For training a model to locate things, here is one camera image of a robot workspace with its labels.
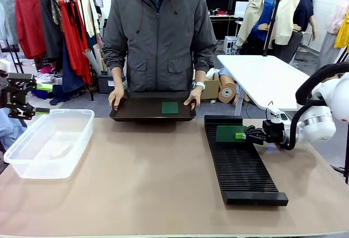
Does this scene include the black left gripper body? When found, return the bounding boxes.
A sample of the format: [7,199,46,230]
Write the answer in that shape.
[0,78,27,113]

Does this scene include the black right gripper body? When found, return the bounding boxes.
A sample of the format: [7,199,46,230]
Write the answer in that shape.
[262,120,287,144]

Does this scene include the green PCB board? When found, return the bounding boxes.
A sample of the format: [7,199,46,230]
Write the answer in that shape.
[216,125,246,143]
[161,102,180,115]

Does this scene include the black plastic tray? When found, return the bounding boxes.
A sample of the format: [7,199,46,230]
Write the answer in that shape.
[109,92,197,123]

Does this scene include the person's right forearm grey sleeve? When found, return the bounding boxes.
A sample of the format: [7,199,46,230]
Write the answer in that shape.
[101,16,130,93]

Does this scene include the person's left forearm grey sleeve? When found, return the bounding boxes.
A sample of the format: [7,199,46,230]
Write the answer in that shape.
[188,16,218,86]

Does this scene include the person's left hand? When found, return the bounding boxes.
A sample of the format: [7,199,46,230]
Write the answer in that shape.
[183,87,203,106]

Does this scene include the person's right hand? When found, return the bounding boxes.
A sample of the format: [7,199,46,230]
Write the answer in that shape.
[108,88,126,112]

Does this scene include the black slotted PCB rack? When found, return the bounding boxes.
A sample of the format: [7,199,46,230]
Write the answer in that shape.
[203,115,289,206]

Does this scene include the navy blue hanging garment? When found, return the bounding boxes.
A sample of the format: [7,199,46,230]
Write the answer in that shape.
[50,38,86,106]

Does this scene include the light blue cloth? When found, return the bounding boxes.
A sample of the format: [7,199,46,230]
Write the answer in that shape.
[0,106,28,152]

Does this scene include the clear plastic storage box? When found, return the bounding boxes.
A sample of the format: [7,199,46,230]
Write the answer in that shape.
[3,109,95,180]

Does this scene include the cardboard tape spool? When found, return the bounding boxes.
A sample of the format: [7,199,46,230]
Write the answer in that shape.
[217,81,237,104]

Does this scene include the white side table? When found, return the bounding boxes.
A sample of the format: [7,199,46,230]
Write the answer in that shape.
[216,54,311,116]

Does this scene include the long red hanging dress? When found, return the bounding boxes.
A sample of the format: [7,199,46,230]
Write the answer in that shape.
[58,0,93,85]

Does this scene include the dark grey hanging garment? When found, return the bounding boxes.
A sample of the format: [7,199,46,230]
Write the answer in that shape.
[39,0,65,63]

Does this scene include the brown cardboard box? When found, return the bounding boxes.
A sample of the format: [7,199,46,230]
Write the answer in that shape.
[201,72,220,103]

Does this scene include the beige paper rolls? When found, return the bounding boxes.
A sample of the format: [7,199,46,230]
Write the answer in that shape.
[82,43,109,75]

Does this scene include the grey storage bin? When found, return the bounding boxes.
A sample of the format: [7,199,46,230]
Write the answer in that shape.
[96,73,128,94]

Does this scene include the red hanging garment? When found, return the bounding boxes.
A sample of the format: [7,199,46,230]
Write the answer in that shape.
[15,0,47,61]

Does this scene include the light grey hanging garment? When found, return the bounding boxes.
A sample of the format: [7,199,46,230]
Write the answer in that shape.
[0,0,20,46]

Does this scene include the black floor stand leg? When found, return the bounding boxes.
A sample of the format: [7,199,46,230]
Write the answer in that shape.
[330,117,349,185]

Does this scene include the cream hanging garment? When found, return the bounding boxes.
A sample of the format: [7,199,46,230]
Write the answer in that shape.
[80,0,101,39]

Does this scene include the black tripod pole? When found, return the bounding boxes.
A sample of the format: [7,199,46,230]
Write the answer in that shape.
[262,0,284,57]

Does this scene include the mannequin pink top grey skirt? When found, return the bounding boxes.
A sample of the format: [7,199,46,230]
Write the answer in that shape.
[315,0,349,73]

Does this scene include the mannequin cream jacket navy shirt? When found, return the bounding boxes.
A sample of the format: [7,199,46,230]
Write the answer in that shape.
[273,0,317,64]

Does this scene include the mannequin beige jacket blue shirt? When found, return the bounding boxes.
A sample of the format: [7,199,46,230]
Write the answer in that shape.
[236,0,276,50]

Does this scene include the white board panel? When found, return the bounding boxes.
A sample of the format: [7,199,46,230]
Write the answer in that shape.
[234,1,250,18]

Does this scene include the yellow garment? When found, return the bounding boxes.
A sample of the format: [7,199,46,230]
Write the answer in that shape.
[333,10,349,53]

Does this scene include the person torso grey jacket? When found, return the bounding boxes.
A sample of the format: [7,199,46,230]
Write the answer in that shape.
[101,0,218,99]

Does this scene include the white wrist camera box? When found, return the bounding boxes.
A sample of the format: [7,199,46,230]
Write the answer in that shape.
[266,106,288,122]

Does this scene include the black corrugated cable hose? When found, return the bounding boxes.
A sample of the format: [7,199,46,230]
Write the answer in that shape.
[272,63,349,151]

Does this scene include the black clothes rack frame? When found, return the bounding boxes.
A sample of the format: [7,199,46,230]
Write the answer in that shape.
[0,0,95,102]

